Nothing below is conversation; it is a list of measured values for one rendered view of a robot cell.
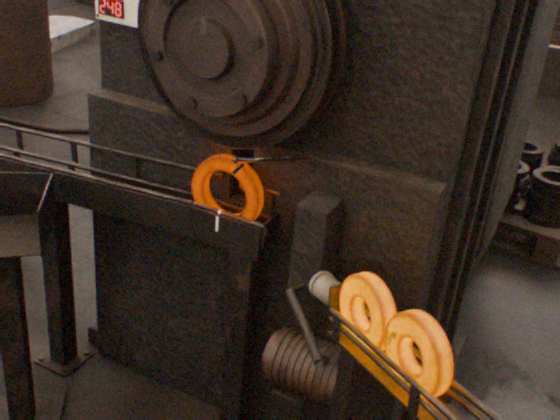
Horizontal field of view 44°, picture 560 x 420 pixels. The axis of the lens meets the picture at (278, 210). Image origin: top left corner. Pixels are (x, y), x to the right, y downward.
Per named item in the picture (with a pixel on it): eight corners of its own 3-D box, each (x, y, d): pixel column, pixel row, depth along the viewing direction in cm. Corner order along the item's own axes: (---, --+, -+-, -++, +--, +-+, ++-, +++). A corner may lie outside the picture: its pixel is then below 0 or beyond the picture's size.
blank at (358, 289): (355, 257, 136) (341, 260, 135) (403, 293, 124) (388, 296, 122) (349, 325, 142) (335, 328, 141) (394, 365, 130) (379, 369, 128)
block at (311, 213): (304, 273, 169) (315, 186, 158) (334, 284, 166) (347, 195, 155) (284, 294, 161) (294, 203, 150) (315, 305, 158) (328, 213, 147)
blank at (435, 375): (402, 292, 124) (387, 296, 122) (461, 336, 111) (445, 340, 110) (393, 365, 130) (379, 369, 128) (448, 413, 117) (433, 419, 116)
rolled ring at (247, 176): (261, 169, 154) (268, 164, 156) (191, 148, 160) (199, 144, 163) (255, 240, 162) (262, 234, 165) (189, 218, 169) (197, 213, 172)
